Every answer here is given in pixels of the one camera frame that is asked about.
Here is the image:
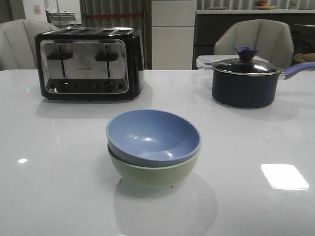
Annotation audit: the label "blue bowl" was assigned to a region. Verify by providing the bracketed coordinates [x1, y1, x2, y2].
[106, 109, 201, 167]

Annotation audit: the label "green bowl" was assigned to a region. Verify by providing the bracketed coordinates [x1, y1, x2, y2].
[107, 147, 200, 189]

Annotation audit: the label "clear plastic food container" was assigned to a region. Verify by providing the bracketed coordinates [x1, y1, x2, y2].
[196, 54, 266, 70]

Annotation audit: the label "dark blue saucepan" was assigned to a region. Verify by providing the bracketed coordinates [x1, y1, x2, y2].
[212, 62, 315, 108]

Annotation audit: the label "white refrigerator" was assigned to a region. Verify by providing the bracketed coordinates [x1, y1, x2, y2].
[151, 0, 197, 70]

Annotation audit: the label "black and chrome toaster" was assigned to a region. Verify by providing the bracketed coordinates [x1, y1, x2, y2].
[35, 27, 144, 101]

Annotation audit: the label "glass pot lid blue knob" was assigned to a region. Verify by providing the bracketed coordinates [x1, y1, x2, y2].
[212, 46, 281, 76]

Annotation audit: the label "dark kitchen counter cabinet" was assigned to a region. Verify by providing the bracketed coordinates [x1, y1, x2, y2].
[193, 11, 315, 68]

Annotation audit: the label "beige chair right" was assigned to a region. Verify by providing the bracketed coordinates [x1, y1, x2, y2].
[214, 19, 294, 68]

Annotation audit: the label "beige chair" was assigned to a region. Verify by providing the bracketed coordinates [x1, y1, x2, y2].
[214, 19, 294, 68]
[0, 19, 57, 70]

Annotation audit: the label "fruit bowl on counter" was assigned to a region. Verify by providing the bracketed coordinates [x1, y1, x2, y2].
[254, 0, 276, 10]

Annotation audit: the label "tan object at right edge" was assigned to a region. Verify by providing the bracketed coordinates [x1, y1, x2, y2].
[293, 53, 315, 64]

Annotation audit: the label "beige chair left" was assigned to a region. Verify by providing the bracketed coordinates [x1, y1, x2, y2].
[0, 19, 57, 70]

